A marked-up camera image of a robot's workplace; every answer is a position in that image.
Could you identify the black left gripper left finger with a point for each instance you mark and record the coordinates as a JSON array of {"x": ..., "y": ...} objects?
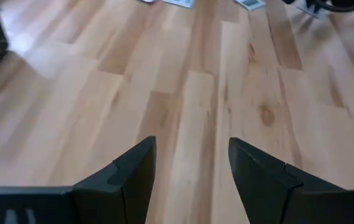
[{"x": 117, "y": 193}]

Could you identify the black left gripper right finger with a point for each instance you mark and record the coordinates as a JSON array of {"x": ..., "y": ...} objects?
[{"x": 273, "y": 196}]

